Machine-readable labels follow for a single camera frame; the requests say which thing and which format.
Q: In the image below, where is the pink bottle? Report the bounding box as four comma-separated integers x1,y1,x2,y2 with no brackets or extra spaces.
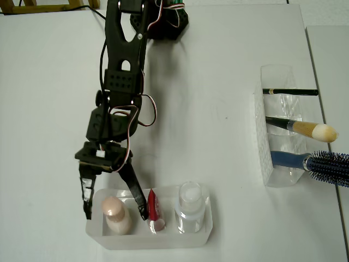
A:
101,195,134,235

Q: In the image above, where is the makeup brush with gold ferrule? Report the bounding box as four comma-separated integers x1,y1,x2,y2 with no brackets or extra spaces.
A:
265,116,339,143

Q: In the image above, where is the clear bottle with clear cap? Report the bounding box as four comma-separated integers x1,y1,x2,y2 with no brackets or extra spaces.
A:
174,181,206,234

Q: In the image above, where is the blue round hair brush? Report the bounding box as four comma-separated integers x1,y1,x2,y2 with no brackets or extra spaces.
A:
270,150,349,188

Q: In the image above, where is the red hand cream tube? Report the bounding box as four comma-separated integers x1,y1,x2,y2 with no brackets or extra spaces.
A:
146,188,166,235

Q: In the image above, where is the translucent plastic bin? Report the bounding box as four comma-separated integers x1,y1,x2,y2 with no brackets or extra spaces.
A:
85,184,214,251

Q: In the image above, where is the clear acrylic organizer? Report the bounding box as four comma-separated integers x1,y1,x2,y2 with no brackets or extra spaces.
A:
253,64,308,188

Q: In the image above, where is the dark blue eyeliner pencil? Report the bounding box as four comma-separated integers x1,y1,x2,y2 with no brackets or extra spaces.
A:
262,87,319,97

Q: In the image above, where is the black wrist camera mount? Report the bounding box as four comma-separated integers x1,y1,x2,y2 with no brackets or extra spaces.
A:
75,141,134,173

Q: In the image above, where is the red white servo cable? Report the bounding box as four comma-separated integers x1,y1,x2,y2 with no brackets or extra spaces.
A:
110,94,159,173

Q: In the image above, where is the black power cable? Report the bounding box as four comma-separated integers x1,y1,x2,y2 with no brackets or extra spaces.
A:
68,4,107,20

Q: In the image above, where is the white red base cable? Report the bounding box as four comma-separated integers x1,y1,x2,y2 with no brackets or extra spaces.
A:
147,0,181,28

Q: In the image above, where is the wooden furniture frame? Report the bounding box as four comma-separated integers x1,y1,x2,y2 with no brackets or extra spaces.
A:
0,0,101,16

